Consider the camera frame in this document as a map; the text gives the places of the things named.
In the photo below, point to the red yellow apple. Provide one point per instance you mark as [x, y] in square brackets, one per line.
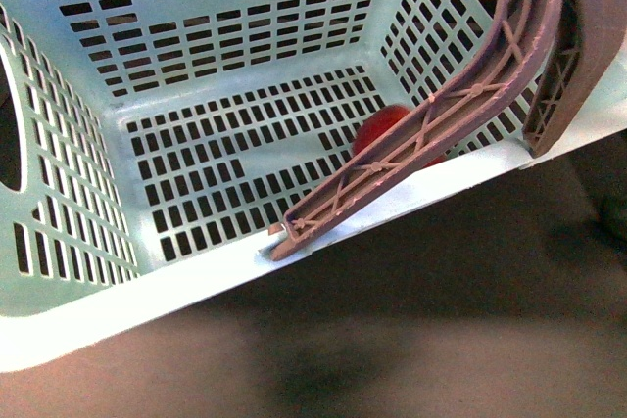
[378, 125]

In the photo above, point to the brown basket handle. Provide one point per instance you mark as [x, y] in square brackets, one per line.
[566, 45]

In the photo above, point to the light blue plastic shopping basket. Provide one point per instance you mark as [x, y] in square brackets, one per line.
[152, 147]

